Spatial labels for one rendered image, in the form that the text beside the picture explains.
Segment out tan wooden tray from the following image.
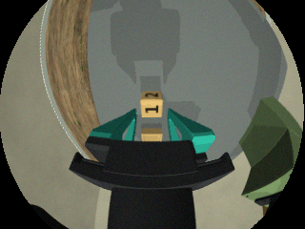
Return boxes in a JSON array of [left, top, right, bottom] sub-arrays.
[[141, 128, 162, 141]]

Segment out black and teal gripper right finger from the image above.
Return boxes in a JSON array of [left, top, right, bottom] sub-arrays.
[[167, 109, 215, 154]]

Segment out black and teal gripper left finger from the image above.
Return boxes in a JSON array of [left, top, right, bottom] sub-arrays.
[[89, 109, 137, 140]]

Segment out tan wooden number cube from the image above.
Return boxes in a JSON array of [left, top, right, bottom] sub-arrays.
[[140, 92, 163, 117]]

